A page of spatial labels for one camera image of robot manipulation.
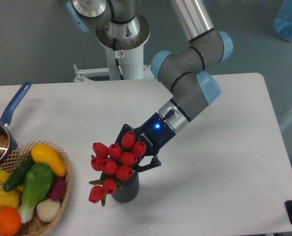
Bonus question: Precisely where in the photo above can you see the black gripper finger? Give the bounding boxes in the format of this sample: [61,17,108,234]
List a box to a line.
[116,124,136,147]
[133,154,162,173]

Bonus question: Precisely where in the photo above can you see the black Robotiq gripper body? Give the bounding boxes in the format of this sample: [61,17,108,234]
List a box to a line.
[134,113,176,156]

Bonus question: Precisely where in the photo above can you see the red tulip bouquet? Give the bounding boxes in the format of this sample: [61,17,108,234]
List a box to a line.
[88,141,146,206]

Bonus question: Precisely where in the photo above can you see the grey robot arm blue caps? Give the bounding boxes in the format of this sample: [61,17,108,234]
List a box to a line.
[66,0,233,172]

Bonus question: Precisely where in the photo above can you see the dark grey ribbed vase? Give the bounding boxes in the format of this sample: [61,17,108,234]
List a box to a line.
[111,171,140,203]

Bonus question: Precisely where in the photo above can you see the purple red onion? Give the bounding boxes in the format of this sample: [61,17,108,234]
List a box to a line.
[49,177,67,200]

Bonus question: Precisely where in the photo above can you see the yellow squash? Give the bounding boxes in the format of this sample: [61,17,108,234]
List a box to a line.
[31,144,67,177]

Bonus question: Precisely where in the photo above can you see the green bok choy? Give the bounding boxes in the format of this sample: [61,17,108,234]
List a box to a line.
[18,163,54,224]

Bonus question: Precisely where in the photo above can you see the woven wicker basket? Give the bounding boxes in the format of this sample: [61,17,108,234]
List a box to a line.
[0,141,72,236]

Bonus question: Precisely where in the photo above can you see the white garlic bulb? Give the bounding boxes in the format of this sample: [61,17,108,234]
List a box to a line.
[36,199,60,222]

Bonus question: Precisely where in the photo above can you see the green cucumber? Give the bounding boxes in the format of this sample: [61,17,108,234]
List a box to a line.
[3,156,35,192]

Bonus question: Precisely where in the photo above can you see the yellow banana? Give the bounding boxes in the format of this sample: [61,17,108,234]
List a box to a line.
[0,168,23,193]

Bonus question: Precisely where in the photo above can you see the yellow bell pepper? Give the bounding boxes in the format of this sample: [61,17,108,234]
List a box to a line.
[0,187,21,210]

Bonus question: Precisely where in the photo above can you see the orange fruit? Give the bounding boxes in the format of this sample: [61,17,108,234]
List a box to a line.
[0,207,22,236]

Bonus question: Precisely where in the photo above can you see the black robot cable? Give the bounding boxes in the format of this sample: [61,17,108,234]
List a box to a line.
[112,38,125,80]

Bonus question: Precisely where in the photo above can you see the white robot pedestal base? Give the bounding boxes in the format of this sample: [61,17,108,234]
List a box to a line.
[74,13,150,82]

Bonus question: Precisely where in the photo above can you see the blue handled saucepan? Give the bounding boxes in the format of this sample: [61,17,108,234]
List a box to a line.
[0,82,31,165]

